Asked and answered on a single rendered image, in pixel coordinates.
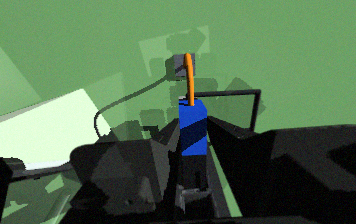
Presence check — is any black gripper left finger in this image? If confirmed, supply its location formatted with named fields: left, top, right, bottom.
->
left=69, top=118, right=181, bottom=221

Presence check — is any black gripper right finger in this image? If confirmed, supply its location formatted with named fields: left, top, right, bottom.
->
left=207, top=116, right=356, bottom=216

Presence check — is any dark grey power cord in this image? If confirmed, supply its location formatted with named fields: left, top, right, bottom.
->
left=179, top=89, right=261, bottom=132

